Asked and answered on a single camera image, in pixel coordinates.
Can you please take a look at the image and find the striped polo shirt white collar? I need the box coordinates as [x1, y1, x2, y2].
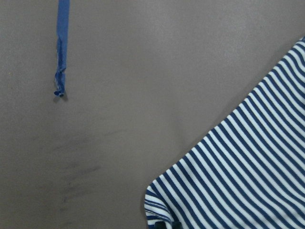
[144, 39, 305, 229]

